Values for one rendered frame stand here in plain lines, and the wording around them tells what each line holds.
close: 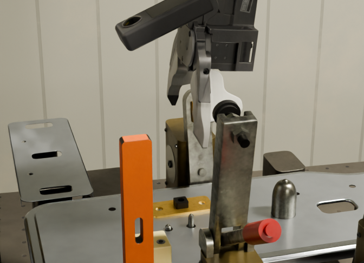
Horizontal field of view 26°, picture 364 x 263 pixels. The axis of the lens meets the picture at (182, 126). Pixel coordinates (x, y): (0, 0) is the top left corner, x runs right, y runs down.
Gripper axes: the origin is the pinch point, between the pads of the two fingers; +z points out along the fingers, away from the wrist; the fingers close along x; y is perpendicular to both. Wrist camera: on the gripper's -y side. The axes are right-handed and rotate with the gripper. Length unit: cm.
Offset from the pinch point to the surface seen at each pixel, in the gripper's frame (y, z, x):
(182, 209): 1.0, 11.3, -1.1
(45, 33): 2, 35, 171
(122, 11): 28, 26, 169
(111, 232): -9.0, 12.7, -3.9
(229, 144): -1.8, -7.0, -22.1
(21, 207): -14, 43, 62
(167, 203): -0.5, 11.5, 1.2
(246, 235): -1.2, -0.1, -28.0
